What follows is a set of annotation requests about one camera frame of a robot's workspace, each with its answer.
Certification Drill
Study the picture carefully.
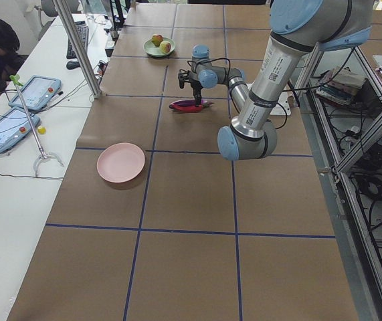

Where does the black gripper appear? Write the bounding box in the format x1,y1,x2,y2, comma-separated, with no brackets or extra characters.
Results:
177,69,203,106

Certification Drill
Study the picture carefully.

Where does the purple eggplant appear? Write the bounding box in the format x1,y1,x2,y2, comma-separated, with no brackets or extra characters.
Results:
173,99,214,108

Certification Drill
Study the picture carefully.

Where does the red chili pepper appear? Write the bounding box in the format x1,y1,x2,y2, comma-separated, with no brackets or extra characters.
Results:
169,104,204,113

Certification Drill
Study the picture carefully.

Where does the green pink peach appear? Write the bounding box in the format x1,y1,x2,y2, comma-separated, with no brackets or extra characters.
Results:
159,40,171,54

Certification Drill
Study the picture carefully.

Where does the red yellow pomegranate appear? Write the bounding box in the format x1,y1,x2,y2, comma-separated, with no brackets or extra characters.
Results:
151,33,164,47

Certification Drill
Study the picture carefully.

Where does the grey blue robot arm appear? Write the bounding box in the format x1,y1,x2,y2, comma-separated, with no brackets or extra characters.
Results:
178,1,373,161

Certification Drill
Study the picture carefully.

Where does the green plate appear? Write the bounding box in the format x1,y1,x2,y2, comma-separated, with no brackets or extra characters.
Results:
143,38,176,58

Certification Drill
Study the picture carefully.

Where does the pink plate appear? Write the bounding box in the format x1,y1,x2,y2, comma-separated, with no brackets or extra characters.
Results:
96,142,145,183

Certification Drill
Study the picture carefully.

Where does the black computer mouse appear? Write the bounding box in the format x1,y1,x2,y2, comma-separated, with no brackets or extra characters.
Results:
66,61,80,70

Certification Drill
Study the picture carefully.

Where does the black keyboard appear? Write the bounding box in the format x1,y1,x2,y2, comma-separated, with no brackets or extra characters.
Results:
66,23,90,60

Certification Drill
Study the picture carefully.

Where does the stack of books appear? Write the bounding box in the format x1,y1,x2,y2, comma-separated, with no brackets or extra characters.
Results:
315,66,366,105

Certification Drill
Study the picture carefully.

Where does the yellow small ball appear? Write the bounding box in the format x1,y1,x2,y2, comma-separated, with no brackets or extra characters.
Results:
37,126,46,134

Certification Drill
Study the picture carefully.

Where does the blue teach pendant tablet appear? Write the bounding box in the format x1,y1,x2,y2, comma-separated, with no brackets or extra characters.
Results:
10,75,62,112
0,107,31,153

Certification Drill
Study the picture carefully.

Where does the metal reacher grabber tool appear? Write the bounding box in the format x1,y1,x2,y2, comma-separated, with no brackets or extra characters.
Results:
9,74,64,177

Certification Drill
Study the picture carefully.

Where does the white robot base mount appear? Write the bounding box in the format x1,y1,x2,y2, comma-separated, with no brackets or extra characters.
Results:
270,92,291,116

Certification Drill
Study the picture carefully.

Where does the aluminium frame post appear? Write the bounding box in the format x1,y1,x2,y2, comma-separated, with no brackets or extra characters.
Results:
54,1,106,98

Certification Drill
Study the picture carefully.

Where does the aluminium frame rack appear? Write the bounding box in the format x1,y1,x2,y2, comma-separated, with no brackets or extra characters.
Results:
292,39,382,320

